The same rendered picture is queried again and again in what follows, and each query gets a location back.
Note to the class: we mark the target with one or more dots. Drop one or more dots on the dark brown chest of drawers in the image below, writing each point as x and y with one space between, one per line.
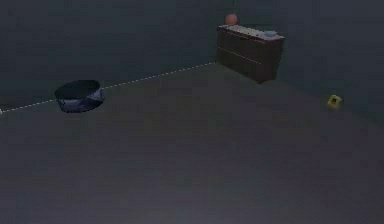
248 55

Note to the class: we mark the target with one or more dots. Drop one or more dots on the small yellow box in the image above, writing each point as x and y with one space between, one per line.
334 101

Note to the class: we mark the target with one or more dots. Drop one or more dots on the orange ball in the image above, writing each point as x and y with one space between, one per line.
231 19

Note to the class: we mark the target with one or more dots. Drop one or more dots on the round dark blue bin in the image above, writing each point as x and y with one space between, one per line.
79 96

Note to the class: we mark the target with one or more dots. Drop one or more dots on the pale grey flat object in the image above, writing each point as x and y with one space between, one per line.
270 33

